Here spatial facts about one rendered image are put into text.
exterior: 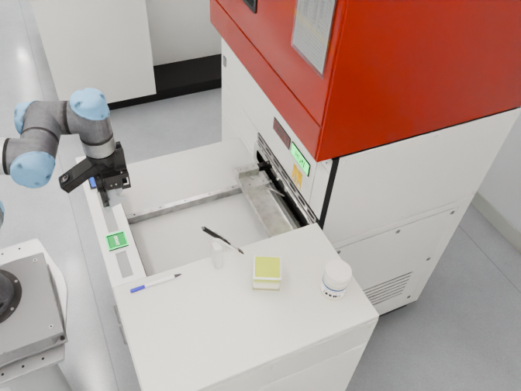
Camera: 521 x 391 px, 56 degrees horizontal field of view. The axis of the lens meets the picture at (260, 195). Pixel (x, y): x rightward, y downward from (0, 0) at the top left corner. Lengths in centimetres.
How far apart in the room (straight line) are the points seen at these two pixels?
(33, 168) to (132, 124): 240
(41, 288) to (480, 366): 191
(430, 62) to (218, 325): 84
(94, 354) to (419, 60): 181
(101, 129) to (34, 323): 59
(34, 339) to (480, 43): 138
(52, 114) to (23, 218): 186
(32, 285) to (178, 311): 45
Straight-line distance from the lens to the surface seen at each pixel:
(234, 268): 138
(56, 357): 148
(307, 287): 136
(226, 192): 173
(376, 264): 196
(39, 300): 151
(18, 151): 107
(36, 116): 114
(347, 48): 113
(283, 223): 160
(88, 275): 262
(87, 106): 111
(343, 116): 124
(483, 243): 302
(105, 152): 119
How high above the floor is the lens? 210
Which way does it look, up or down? 46 degrees down
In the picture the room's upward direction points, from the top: 5 degrees clockwise
